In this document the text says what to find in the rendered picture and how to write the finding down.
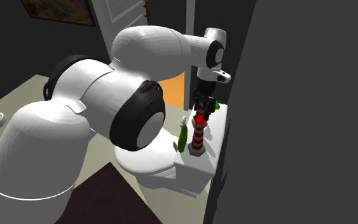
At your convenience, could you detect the framed wall picture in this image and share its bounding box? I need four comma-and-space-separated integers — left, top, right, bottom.
20, 0, 97, 27

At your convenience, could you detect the white panelled door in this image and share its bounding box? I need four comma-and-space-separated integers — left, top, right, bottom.
90, 0, 149, 60

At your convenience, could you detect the white toilet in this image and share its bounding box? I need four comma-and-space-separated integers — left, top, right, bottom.
113, 103, 229, 199

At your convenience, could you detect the green bottle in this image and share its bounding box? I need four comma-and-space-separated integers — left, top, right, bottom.
177, 116, 189, 153

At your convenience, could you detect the red white striped lighthouse figure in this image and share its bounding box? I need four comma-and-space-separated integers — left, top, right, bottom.
187, 104, 209, 157

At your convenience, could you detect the dark red rug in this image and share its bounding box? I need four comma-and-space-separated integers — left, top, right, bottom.
53, 161, 164, 224

